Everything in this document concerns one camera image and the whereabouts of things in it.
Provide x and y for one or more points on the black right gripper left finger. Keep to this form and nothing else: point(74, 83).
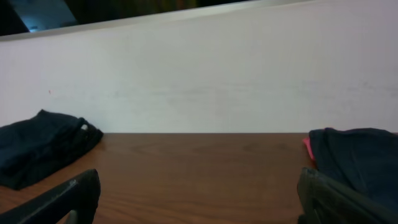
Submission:
point(78, 198)

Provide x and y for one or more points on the black and coral t-shirt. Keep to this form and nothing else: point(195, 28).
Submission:
point(363, 159)

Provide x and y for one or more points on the folded dark navy garment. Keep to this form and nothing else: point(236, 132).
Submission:
point(34, 149)

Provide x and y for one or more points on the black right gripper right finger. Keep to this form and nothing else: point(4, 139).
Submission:
point(325, 200)

